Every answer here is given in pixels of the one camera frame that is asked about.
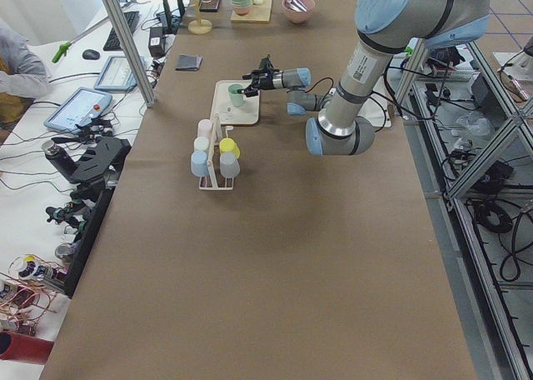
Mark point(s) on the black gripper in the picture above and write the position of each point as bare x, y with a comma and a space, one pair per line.
267, 81

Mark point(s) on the green plastic cup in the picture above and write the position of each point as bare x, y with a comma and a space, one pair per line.
236, 95

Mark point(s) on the white rabbit print tray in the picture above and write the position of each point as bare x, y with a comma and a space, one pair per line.
245, 115

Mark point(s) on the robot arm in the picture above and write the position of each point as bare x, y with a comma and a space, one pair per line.
384, 28

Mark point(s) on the pink plastic cup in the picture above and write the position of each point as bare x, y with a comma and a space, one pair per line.
204, 128

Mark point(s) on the yellow plastic cup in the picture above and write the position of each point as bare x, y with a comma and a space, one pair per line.
229, 145

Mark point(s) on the cream white plastic cup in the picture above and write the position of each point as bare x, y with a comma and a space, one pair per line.
201, 143

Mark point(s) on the grey translucent plastic cup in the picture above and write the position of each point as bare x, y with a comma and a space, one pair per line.
229, 165

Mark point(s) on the light blue plastic cup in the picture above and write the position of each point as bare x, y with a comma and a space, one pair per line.
199, 166

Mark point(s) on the folded grey cloth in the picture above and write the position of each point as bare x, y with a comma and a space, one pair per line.
187, 62

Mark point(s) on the wooden cutting board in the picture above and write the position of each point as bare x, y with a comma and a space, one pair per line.
260, 12

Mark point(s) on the wooden mug tree stand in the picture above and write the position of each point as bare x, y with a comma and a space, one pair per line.
198, 25

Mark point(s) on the metal ice scoop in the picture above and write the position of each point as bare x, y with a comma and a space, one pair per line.
296, 5

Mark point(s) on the black box with label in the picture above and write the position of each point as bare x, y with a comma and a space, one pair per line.
157, 42

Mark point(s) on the black computer mouse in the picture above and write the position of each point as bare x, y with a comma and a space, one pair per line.
90, 54

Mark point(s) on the upper teach pendant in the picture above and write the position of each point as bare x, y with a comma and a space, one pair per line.
79, 110

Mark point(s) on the black water bottle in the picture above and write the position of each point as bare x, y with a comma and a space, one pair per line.
60, 159

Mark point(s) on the person in grey jacket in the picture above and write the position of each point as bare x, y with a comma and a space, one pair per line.
24, 76

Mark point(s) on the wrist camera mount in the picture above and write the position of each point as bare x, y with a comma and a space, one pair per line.
266, 66

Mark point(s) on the white wire cup rack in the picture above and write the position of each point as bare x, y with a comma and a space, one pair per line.
214, 181

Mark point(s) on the aluminium frame post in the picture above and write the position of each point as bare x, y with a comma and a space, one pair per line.
119, 23

